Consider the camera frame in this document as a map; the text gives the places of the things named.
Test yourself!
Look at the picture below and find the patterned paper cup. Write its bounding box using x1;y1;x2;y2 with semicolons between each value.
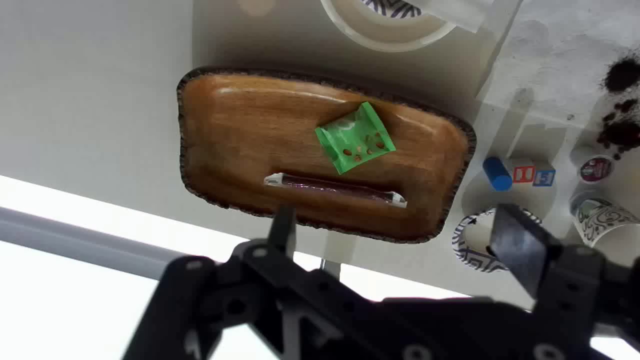
571;191;640;246

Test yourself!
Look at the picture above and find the green candy packet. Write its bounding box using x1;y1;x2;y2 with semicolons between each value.
315;102;397;174

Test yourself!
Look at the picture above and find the letter block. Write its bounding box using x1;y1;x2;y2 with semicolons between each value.
511;160;556;185

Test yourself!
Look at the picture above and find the brown wrapped stick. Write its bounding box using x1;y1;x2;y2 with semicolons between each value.
262;171;409;208

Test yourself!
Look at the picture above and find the white paper plate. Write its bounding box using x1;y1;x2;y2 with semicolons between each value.
321;0;454;52

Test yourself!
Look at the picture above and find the blue cylinder block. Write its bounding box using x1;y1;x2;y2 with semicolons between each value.
482;158;513;191

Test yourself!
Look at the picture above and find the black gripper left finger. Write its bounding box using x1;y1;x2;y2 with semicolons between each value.
269;205;296;255

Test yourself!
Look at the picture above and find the small dark bowl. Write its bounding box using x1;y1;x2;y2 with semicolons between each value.
579;156;614;183

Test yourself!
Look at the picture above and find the brown wooden tray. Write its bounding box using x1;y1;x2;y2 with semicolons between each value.
176;67;476;241

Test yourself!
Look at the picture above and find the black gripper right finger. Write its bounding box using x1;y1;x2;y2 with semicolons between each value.
491;203;562;297

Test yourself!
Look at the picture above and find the white folded napkin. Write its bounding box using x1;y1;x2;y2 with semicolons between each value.
417;0;519;35

